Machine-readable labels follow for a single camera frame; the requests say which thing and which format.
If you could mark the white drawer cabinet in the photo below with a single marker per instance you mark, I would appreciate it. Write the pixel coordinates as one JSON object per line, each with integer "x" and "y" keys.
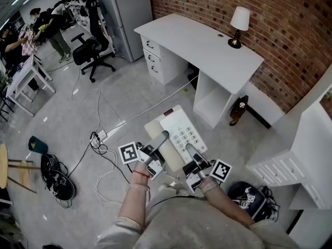
{"x": 311, "y": 144}

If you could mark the white desk with drawers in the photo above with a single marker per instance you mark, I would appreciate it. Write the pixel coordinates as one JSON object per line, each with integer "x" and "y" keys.
{"x": 197, "y": 43}

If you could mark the person's white shoe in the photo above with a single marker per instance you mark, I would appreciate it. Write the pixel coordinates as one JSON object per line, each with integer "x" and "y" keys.
{"x": 166, "y": 187}
{"x": 182, "y": 192}

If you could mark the white power strip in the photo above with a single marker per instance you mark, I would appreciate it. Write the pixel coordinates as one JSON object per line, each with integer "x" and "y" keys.
{"x": 101, "y": 135}

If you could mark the black bag with grippers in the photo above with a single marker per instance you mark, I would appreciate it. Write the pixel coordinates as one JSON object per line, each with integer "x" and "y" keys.
{"x": 238, "y": 191}

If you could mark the person's grey sweatshirt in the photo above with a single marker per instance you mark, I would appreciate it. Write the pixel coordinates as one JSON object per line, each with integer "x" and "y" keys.
{"x": 194, "y": 224}

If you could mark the wooden stool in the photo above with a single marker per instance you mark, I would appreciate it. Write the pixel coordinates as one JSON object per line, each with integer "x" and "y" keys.
{"x": 2, "y": 165}

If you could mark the pink checked cloth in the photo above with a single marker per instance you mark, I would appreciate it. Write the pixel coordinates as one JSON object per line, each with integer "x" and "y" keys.
{"x": 28, "y": 47}

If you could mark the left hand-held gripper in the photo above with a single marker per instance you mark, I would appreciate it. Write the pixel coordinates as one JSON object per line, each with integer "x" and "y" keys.
{"x": 128, "y": 153}

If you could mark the small white table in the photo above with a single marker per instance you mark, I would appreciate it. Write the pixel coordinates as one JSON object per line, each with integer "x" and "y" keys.
{"x": 23, "y": 72}

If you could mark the dark green container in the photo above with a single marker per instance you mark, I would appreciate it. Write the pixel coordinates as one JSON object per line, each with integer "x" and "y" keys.
{"x": 39, "y": 146}

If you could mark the person's white left shoe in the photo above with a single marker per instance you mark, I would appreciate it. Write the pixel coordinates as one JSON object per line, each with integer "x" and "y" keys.
{"x": 166, "y": 187}

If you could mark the black office chair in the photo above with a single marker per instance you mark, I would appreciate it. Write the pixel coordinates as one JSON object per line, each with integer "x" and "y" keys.
{"x": 85, "y": 50}

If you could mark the person's white right shoe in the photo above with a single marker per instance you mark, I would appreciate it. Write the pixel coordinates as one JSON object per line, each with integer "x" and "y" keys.
{"x": 182, "y": 192}

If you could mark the white wrist band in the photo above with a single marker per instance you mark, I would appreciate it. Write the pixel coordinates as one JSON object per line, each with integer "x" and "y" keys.
{"x": 208, "y": 187}

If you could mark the white shade table lamp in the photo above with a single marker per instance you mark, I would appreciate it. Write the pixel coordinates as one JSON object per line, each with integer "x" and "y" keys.
{"x": 240, "y": 18}

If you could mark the person's left forearm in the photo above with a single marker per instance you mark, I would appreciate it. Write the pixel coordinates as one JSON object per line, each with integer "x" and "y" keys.
{"x": 135, "y": 198}

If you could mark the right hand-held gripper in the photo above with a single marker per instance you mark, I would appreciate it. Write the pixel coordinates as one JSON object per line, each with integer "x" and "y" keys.
{"x": 220, "y": 170}

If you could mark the person's right forearm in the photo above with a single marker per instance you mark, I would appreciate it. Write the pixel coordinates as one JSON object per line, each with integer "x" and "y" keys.
{"x": 225, "y": 204}

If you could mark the brown leather bag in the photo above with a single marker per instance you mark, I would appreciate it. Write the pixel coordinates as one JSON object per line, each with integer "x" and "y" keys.
{"x": 240, "y": 108}

